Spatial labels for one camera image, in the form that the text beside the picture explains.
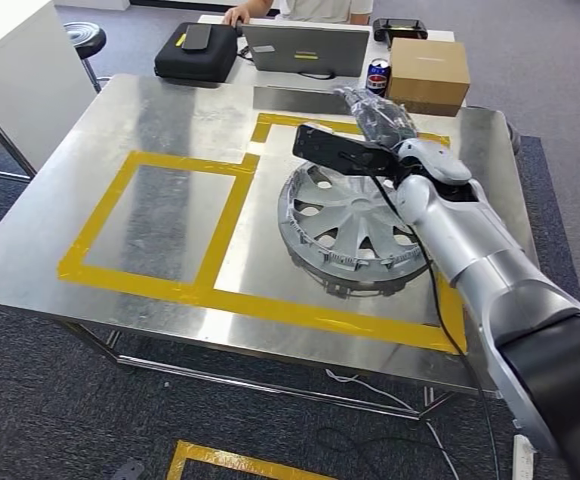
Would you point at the person's right hand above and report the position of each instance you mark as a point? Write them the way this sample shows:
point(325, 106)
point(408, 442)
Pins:
point(236, 16)

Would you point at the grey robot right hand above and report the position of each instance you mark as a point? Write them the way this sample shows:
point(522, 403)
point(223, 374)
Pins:
point(380, 122)

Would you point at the silver wheel hubcap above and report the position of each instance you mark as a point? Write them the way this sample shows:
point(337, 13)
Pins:
point(350, 225)

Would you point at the person's left forearm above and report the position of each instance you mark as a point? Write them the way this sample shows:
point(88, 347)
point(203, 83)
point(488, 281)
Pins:
point(360, 20)

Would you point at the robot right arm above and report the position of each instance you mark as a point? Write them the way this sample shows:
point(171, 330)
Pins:
point(470, 245)

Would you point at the person's right forearm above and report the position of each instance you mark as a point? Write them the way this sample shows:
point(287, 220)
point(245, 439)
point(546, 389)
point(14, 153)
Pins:
point(257, 6)

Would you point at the steel workbench table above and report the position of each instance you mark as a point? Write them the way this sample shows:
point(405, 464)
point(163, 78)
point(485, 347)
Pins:
point(170, 119)

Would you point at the blue cola can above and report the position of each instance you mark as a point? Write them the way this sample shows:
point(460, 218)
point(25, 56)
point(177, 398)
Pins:
point(377, 78)

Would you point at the dark phone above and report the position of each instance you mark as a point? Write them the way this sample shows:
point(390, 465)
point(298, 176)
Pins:
point(196, 36)

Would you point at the black zip case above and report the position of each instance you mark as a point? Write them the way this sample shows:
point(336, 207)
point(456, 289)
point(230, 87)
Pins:
point(193, 66)

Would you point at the brown cardboard box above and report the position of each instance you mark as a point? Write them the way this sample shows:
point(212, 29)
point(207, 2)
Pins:
point(427, 73)

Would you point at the black handheld controller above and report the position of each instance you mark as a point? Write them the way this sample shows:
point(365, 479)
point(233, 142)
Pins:
point(399, 30)

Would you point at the grey laptop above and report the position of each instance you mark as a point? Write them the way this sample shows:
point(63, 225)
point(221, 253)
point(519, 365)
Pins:
point(305, 50)

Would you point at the white power strip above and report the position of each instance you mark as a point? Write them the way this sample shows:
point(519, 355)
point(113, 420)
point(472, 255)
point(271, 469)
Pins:
point(522, 457)

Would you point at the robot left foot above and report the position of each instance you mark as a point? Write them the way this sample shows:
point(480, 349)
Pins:
point(127, 470)

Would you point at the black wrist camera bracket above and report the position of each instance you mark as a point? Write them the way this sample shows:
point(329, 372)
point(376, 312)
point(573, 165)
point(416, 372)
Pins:
point(330, 149)

